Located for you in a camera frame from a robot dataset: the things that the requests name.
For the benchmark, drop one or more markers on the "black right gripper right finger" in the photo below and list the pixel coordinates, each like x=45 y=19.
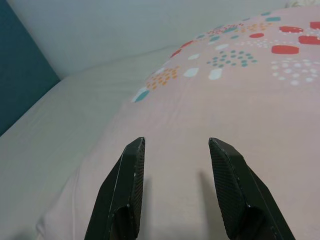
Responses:
x=240 y=190

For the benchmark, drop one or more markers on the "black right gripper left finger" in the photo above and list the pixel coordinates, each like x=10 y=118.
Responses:
x=117 y=187

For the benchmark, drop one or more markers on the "pink patterned pillow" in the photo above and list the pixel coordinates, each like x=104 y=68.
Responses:
x=225 y=105

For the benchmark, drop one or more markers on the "beige sheeted mattress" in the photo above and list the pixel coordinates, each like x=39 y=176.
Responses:
x=62 y=120

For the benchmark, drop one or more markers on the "teal upholstered bed frame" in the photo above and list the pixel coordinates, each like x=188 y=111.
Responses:
x=20 y=62

